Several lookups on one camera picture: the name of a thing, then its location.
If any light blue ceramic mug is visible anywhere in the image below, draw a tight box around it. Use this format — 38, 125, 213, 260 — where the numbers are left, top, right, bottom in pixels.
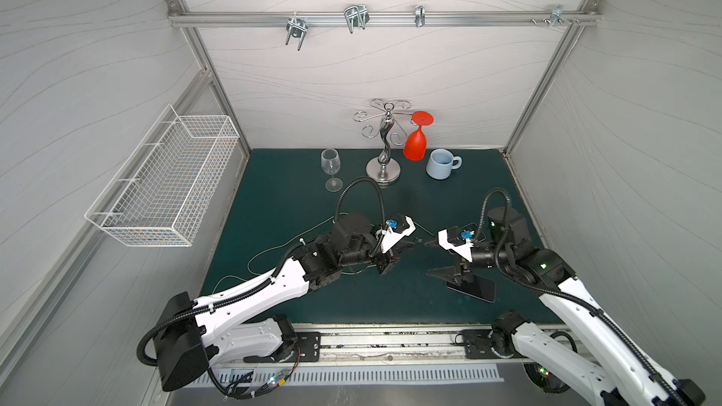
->
426, 148, 463, 180

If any metal u-bolt clamp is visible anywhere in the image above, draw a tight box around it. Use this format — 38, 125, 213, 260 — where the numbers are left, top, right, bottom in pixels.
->
285, 17, 308, 51
343, 4, 370, 34

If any clear wine glass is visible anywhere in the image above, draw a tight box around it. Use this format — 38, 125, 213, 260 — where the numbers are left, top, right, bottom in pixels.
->
321, 148, 343, 192

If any white wire basket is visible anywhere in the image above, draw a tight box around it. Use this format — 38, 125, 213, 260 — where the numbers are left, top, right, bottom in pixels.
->
85, 105, 239, 247

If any chrome glass holder stand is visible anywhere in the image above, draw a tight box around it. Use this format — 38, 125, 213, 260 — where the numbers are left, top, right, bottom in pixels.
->
353, 99, 412, 186

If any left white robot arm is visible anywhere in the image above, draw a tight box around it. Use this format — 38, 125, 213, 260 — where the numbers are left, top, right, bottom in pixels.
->
135, 210, 417, 392

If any metal u-bolt clamp middle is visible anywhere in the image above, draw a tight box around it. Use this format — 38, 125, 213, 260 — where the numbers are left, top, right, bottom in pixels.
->
343, 4, 370, 34

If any red plastic goblet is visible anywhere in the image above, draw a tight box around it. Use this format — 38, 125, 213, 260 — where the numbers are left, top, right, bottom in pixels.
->
403, 111, 434, 162

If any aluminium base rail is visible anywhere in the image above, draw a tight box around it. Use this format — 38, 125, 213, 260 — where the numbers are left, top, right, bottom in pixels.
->
160, 323, 582, 368

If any metal bracket clamp right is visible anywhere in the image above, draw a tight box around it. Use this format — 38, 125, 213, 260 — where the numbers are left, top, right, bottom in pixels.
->
529, 5, 581, 28

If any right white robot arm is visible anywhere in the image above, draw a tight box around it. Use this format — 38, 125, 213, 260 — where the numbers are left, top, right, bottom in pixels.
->
429, 188, 706, 405

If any metal u-bolt clamp left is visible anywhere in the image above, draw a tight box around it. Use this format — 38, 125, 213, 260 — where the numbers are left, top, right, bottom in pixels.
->
285, 17, 308, 51

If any left arm base wiring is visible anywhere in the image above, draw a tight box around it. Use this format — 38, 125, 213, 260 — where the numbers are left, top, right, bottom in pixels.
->
205, 343, 303, 401

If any black smartphone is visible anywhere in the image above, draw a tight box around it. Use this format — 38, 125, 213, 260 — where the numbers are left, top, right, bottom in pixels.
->
437, 225, 477, 249
446, 274, 496, 304

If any metal hook clamp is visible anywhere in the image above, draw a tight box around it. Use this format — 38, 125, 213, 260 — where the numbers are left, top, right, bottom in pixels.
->
415, 5, 426, 28

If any aluminium crossbar rail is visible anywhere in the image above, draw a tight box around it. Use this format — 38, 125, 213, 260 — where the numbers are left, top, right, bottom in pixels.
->
168, 9, 603, 28

